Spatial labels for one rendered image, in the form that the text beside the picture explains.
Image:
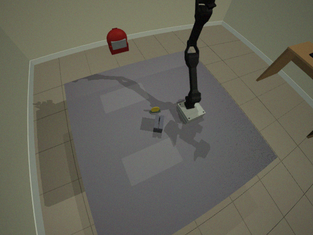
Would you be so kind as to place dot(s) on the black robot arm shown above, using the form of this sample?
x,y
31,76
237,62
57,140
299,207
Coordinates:
x,y
202,16

